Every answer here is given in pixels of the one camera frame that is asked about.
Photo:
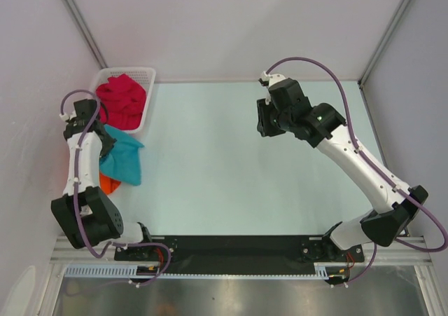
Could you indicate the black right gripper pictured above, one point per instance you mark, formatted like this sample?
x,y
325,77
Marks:
x,y
263,126

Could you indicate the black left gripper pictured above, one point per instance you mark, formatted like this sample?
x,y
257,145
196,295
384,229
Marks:
x,y
108,146

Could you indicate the teal t shirt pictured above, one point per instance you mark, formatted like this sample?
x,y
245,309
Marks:
x,y
122,163

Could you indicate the white plastic basket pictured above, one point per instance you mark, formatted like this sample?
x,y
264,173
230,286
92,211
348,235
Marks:
x,y
144,76

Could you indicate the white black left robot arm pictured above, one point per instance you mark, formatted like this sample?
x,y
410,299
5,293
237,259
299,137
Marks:
x,y
86,215

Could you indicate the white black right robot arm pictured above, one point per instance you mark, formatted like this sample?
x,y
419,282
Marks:
x,y
394,202

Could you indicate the orange t shirt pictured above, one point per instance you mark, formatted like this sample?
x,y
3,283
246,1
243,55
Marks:
x,y
107,184

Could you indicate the magenta t shirt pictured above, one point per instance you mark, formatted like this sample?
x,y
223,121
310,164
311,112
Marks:
x,y
122,102

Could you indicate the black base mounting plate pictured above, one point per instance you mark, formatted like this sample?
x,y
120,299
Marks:
x,y
253,254

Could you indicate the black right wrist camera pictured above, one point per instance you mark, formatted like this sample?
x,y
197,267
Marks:
x,y
283,92

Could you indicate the white slotted cable duct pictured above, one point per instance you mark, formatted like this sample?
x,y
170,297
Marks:
x,y
136,272

